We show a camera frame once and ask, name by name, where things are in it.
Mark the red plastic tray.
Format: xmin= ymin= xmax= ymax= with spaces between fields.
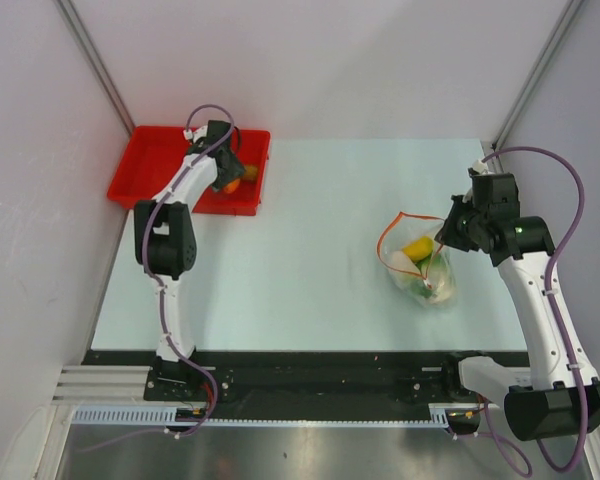
xmin=107 ymin=126 xmax=271 ymax=216

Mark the aluminium frame rail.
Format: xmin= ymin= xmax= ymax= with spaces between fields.
xmin=52 ymin=365 xmax=149 ymax=405

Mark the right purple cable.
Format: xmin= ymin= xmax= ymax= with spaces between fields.
xmin=472 ymin=146 xmax=589 ymax=474

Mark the white slotted cable duct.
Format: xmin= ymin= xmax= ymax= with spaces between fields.
xmin=71 ymin=405 xmax=449 ymax=429

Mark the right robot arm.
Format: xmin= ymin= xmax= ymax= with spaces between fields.
xmin=436 ymin=170 xmax=600 ymax=441

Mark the yellow fake lemon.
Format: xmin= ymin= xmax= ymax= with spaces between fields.
xmin=401 ymin=236 xmax=434 ymax=263

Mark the orange green fake mango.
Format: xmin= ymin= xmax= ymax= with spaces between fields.
xmin=222 ymin=179 xmax=241 ymax=194

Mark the green fake lettuce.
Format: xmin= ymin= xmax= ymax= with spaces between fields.
xmin=410 ymin=254 xmax=451 ymax=303

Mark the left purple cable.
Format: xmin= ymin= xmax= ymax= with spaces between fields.
xmin=74 ymin=103 xmax=241 ymax=454

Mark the brown fake kiwi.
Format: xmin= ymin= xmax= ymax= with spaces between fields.
xmin=242 ymin=165 xmax=259 ymax=182

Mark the purple cable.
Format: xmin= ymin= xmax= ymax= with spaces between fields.
xmin=472 ymin=146 xmax=589 ymax=474
xmin=74 ymin=103 xmax=241 ymax=454

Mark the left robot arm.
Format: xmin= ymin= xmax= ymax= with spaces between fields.
xmin=133 ymin=120 xmax=245 ymax=400

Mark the clear zip top bag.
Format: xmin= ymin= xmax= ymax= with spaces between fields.
xmin=376 ymin=212 xmax=456 ymax=306

